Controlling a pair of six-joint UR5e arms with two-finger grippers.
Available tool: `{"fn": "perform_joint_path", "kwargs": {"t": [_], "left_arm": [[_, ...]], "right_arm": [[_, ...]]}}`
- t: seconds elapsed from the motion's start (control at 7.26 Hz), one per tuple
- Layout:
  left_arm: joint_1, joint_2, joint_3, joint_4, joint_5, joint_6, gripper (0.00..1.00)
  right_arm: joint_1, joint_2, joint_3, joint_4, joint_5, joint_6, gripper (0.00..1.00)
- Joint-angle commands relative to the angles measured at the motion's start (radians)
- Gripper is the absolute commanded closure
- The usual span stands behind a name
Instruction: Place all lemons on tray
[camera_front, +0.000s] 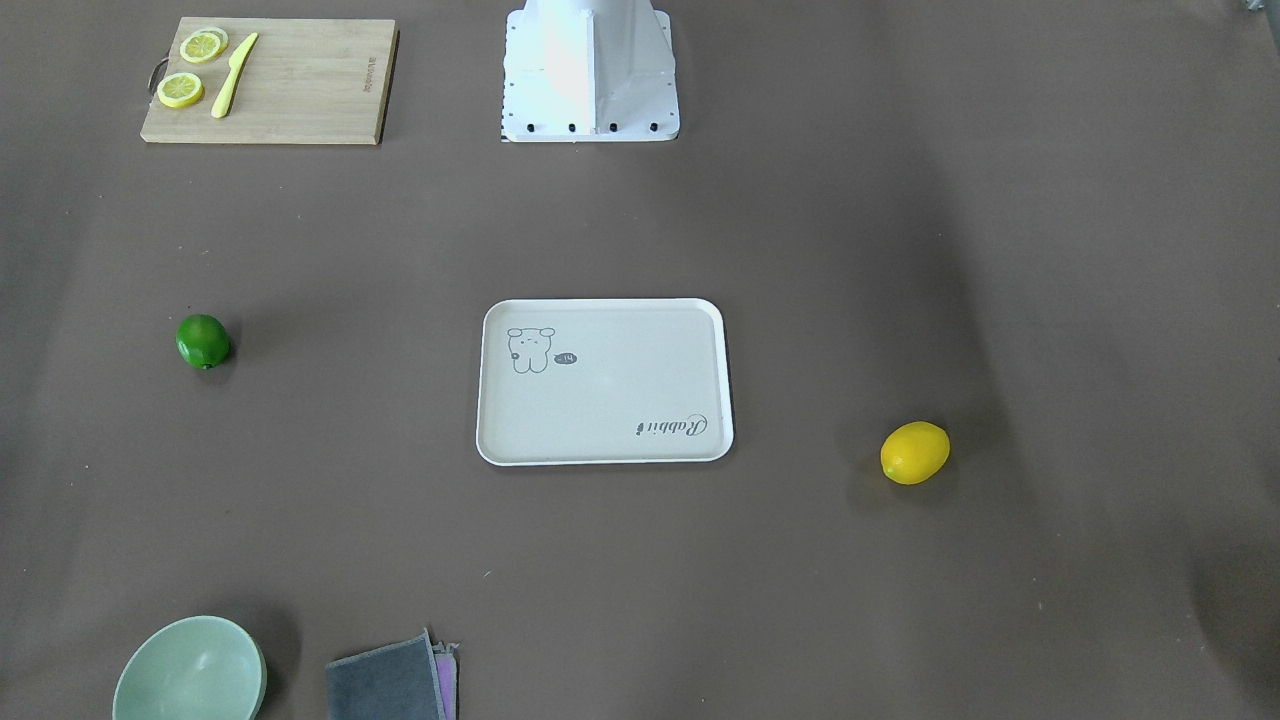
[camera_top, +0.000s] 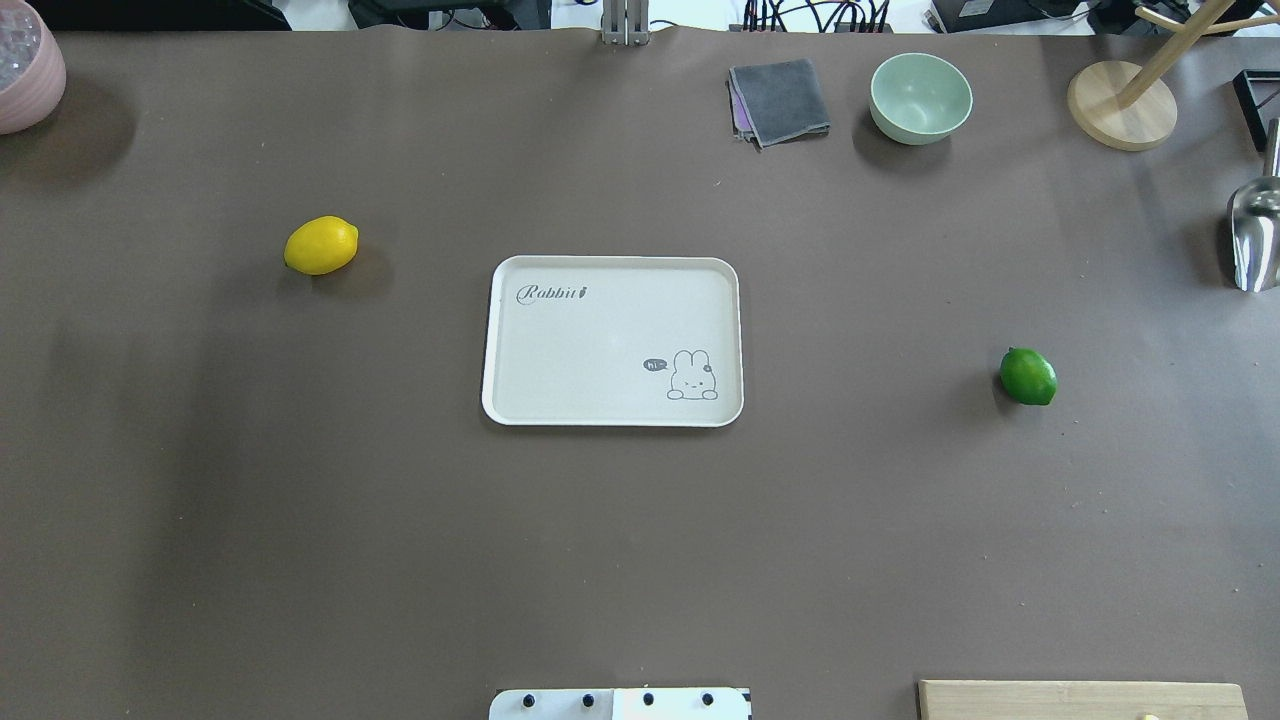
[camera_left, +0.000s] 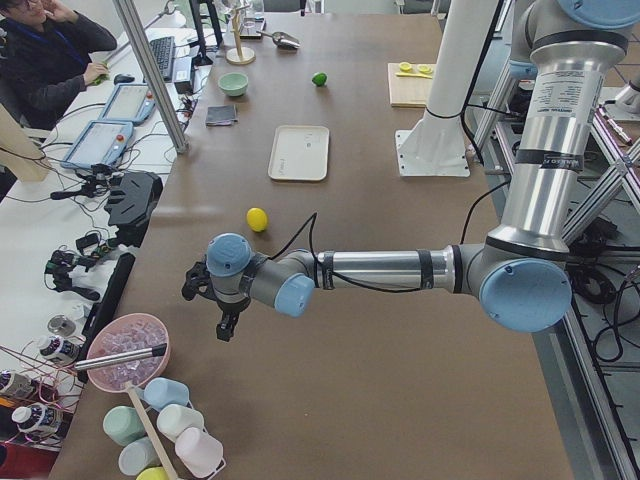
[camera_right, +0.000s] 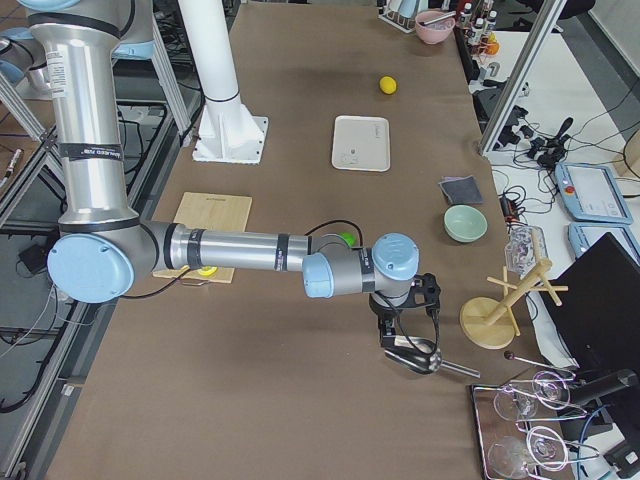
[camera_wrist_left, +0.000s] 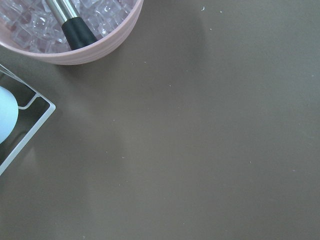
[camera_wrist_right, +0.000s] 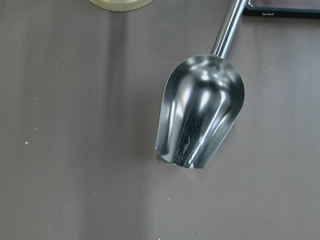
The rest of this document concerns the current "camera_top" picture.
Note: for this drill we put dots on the yellow lemon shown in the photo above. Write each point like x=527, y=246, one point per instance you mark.
x=321, y=246

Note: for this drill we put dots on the green lime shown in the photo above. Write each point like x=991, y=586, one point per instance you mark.
x=1028, y=377

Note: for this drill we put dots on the cream rabbit tray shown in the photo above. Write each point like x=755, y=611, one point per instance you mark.
x=613, y=341

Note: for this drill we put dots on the black glass rack tray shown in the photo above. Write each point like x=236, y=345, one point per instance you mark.
x=1253, y=89

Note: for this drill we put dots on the grey folded cloth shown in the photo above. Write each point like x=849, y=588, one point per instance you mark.
x=777, y=102

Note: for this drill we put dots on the mint green bowl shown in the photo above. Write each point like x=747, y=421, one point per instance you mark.
x=919, y=98

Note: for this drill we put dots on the wooden cutting board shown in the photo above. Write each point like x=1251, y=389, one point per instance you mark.
x=1003, y=699

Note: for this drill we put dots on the wooden mug tree stand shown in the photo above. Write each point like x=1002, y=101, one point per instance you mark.
x=1128, y=107

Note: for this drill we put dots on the metal scoop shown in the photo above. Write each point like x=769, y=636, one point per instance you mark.
x=1254, y=222

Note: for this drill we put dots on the pink bowl with ice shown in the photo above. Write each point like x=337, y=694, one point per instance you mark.
x=33, y=73

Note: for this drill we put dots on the aluminium frame post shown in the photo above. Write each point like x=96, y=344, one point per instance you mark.
x=625, y=22

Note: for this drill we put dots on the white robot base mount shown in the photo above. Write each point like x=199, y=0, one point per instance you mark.
x=691, y=702

